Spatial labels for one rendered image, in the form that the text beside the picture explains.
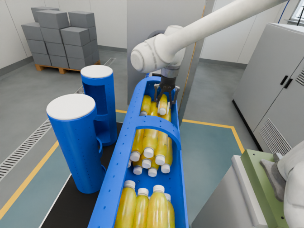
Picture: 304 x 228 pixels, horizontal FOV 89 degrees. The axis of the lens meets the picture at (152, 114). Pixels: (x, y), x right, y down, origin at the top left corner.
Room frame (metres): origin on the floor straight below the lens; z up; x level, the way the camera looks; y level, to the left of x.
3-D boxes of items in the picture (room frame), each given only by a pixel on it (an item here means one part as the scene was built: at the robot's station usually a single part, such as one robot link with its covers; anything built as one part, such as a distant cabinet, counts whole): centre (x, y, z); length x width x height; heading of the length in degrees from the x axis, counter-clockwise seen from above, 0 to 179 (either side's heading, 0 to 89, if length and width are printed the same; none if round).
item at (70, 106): (0.78, 0.51, 1.03); 0.28 x 0.28 x 0.01
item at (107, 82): (1.33, 0.54, 0.59); 0.28 x 0.28 x 0.88
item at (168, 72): (0.73, -0.06, 1.36); 0.09 x 0.09 x 0.06
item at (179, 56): (0.72, -0.05, 1.46); 0.13 x 0.11 x 0.16; 145
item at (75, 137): (0.78, 0.51, 0.59); 0.28 x 0.28 x 0.88
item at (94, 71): (1.33, 0.54, 1.03); 0.28 x 0.28 x 0.01
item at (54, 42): (3.65, 2.14, 0.59); 1.20 x 0.80 x 1.19; 87
